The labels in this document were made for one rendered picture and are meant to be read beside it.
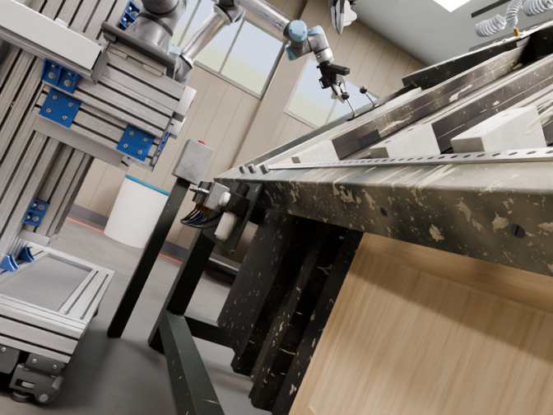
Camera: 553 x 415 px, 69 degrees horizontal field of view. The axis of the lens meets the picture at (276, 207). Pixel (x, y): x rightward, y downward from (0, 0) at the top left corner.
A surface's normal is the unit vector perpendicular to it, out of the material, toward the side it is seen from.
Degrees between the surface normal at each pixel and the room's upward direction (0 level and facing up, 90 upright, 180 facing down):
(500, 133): 90
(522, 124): 90
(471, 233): 140
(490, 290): 90
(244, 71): 90
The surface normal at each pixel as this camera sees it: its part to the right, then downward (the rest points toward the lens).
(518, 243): -0.85, 0.44
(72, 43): 0.28, 0.04
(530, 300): -0.85, -0.40
